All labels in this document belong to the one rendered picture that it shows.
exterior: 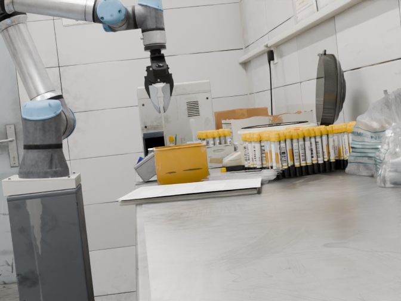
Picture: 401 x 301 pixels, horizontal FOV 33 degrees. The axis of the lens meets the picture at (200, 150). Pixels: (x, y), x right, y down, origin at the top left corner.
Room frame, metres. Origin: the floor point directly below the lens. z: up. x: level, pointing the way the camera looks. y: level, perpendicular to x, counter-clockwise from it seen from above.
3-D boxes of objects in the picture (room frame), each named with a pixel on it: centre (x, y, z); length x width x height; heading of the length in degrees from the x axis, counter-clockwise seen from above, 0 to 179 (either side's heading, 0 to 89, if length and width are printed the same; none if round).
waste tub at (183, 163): (1.78, 0.06, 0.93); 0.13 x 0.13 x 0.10; 4
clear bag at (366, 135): (1.53, -0.44, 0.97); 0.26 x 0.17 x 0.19; 19
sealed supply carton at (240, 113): (3.09, -0.20, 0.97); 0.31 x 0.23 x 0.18; 179
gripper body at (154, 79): (2.19, 0.11, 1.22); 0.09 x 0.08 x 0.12; 3
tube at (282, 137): (1.65, -0.20, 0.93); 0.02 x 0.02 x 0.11
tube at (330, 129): (1.70, -0.33, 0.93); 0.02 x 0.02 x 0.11
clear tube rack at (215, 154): (2.28, -0.05, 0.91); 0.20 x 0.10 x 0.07; 5
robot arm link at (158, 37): (2.18, 0.11, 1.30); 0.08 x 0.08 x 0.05
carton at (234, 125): (2.40, -0.24, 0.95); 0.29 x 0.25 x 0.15; 95
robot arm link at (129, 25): (2.17, 0.21, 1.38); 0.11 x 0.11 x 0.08; 86
